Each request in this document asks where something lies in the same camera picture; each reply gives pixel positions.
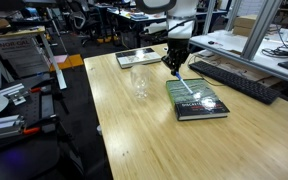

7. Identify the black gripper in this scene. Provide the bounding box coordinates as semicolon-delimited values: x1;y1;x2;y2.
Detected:
160;38;190;76

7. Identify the blue and white marker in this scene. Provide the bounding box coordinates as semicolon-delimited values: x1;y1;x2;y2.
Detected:
174;71;202;100

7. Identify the clear drinking glass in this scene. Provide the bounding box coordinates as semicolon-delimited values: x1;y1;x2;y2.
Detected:
129;64;152;100

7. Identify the green and black book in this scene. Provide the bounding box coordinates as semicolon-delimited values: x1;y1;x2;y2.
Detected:
165;77;231;122

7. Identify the wooden workbench top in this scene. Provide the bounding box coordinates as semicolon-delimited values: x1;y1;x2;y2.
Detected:
0;25;47;41

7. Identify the black computer keyboard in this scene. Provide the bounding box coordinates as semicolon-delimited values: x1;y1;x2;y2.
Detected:
188;60;282;106

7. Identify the white shelf board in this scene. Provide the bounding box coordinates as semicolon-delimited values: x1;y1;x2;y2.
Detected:
188;27;288;88

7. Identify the background desk with blue edge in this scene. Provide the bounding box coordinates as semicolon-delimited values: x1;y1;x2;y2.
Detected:
106;5;168;24

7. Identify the brown cardboard box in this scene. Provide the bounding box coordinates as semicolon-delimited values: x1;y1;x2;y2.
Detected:
231;14;279;38

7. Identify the orange floor mat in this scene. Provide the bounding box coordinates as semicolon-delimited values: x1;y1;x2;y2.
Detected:
48;53;85;72

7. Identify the black office chair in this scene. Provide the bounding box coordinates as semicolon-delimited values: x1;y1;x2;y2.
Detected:
67;0;100;45

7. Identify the pink paper sheet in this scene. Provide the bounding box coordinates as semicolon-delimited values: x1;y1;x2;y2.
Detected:
52;54;69;65

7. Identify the white workbench leg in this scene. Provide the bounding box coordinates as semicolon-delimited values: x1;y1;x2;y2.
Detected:
38;32;68;91

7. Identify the grey sign with red lettering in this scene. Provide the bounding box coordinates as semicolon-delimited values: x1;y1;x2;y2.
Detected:
0;35;52;78

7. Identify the small aluminium extrusion piece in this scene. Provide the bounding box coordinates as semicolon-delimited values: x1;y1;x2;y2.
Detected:
0;82;27;106

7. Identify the black breadboard table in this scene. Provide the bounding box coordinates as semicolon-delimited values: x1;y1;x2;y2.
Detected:
0;89;85;180

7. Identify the large aluminium extrusion bar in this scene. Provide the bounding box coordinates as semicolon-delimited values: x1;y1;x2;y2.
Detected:
0;114;26;143

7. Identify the thin keyboard cable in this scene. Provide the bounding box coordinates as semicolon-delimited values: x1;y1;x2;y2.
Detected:
186;53;226;88

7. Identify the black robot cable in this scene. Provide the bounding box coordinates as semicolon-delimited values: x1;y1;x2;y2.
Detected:
143;17;198;43

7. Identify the thick aluminium frame post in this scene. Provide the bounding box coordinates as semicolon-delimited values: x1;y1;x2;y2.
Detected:
239;0;284;61

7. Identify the black cable bundle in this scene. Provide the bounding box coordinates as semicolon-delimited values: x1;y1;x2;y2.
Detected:
260;23;288;60

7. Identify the orange handled clamp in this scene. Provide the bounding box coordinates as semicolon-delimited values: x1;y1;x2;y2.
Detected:
29;84;53;94
21;114;60;136

